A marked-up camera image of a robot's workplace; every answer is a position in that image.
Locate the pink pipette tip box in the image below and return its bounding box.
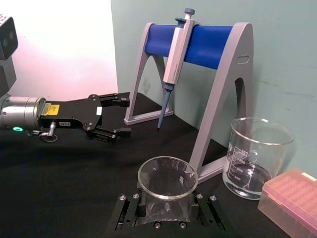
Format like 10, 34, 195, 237
257, 168, 317, 238

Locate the grey pipette with blue tip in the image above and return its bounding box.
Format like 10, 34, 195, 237
156, 7, 201, 132

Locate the small clear glass beaker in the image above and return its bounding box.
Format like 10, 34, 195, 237
137, 155, 199, 222

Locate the black table cloth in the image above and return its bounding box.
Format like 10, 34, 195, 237
0, 91, 317, 238

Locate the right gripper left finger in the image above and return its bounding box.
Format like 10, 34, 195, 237
108, 184, 149, 231

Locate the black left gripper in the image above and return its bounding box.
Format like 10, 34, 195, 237
39, 93, 132, 145

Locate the large graduated glass beaker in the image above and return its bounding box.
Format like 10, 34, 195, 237
222, 117, 295, 201

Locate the thin cable with silver plug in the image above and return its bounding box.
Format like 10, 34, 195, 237
27, 121, 59, 144

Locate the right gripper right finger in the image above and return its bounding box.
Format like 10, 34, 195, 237
187, 189, 226, 231

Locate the grey pipette stand blue roll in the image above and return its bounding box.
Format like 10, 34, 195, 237
123, 21, 254, 185

